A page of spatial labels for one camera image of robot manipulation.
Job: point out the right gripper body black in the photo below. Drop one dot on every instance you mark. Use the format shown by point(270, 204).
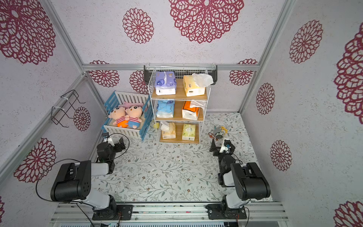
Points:
point(215, 147)

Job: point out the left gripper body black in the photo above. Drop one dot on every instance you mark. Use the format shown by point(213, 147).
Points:
point(117, 148)

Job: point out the orange tissue pack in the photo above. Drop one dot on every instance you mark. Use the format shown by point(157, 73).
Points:
point(193, 110)

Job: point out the light blue tissue pack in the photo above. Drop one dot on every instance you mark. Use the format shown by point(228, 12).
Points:
point(165, 109)

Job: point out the yellow tissue pack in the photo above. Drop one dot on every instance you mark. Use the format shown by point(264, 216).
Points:
point(195, 84)

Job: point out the purple tissue pack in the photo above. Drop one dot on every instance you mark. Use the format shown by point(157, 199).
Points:
point(165, 83)

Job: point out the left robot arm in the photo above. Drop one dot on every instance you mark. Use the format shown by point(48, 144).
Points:
point(73, 183)

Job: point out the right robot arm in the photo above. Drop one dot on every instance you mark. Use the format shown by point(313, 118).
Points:
point(248, 182)

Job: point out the green tissue pack bottom shelf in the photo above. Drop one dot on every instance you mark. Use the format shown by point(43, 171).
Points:
point(189, 132)

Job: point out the beige tissue pack bottom shelf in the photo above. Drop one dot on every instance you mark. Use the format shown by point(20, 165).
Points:
point(168, 130)

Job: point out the grey plush toy with scissors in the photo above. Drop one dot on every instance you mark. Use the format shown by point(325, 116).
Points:
point(218, 133)

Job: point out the plush doll orange outfit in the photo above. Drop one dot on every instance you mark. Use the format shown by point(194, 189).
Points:
point(118, 115)

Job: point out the blue white toy crib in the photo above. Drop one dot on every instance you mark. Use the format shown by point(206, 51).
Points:
point(125, 98)

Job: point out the plush doll pink hat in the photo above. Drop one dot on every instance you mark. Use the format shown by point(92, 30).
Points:
point(133, 115)

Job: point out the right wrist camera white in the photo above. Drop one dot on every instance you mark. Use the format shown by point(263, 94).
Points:
point(225, 148)

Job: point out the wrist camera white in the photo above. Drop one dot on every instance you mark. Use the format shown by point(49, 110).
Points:
point(225, 148)
point(107, 138)

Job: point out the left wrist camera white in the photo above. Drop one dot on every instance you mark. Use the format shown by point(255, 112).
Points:
point(107, 138)

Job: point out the white wire three-tier shelf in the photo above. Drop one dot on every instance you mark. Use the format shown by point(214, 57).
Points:
point(179, 98)

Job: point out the black wire wall rack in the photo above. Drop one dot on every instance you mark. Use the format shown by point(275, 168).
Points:
point(68, 101)

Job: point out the dark grey wall shelf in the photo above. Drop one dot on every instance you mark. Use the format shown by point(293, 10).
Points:
point(180, 70)

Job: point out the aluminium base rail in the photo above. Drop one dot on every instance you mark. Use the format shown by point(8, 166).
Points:
point(183, 214)

